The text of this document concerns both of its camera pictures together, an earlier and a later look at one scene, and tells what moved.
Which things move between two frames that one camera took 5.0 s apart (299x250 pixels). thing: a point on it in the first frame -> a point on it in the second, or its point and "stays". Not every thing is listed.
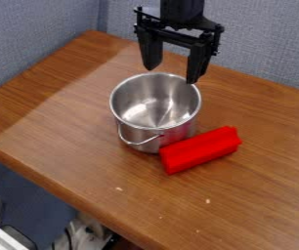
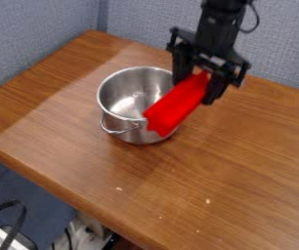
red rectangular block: [193, 152] -> [173, 107]
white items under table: [84, 235] stays
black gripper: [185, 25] -> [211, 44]
